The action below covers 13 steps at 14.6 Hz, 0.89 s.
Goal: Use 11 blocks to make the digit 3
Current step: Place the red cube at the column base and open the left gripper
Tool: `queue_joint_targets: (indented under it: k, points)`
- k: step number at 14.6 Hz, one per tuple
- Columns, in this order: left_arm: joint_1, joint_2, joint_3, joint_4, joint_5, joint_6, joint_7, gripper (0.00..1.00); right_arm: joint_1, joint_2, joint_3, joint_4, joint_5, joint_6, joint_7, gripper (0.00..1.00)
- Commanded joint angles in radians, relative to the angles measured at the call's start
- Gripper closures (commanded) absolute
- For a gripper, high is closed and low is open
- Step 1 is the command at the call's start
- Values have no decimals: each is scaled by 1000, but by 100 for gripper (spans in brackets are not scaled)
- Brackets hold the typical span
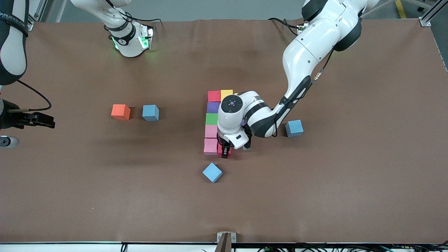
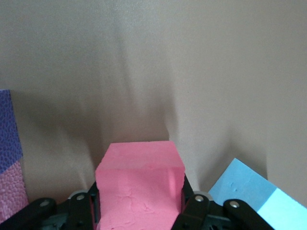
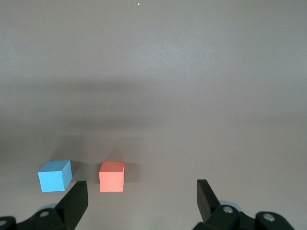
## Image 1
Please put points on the orange foam block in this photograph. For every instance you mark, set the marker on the orange foam block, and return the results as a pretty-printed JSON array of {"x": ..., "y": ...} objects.
[{"x": 120, "y": 111}]

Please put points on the blue foam block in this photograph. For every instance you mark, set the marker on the blue foam block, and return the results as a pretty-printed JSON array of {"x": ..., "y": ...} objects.
[
  {"x": 294, "y": 128},
  {"x": 212, "y": 172},
  {"x": 150, "y": 112}
]

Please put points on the red foam block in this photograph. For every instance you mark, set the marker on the red foam block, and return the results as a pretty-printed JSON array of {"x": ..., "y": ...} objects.
[
  {"x": 214, "y": 96},
  {"x": 219, "y": 152}
]

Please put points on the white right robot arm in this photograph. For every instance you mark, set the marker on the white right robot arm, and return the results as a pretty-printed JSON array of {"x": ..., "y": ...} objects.
[{"x": 127, "y": 38}]

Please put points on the pink foam block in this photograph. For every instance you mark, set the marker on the pink foam block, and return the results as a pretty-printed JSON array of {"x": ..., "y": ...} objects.
[
  {"x": 210, "y": 131},
  {"x": 210, "y": 146}
]

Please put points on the aluminium frame profile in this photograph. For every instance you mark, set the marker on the aluminium frame profile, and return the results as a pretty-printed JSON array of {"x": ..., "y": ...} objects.
[
  {"x": 434, "y": 12},
  {"x": 35, "y": 21}
]

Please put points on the green foam block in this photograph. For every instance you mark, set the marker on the green foam block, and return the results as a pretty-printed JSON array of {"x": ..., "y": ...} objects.
[{"x": 211, "y": 119}]

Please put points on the grey metal camera bracket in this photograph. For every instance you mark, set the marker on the grey metal camera bracket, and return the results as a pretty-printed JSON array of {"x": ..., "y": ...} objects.
[{"x": 226, "y": 241}]

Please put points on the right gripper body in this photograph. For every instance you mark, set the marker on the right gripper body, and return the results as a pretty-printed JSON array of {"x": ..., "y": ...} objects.
[{"x": 10, "y": 119}]

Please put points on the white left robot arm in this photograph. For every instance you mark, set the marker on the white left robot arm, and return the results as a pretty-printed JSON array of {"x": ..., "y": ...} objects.
[{"x": 308, "y": 49}]

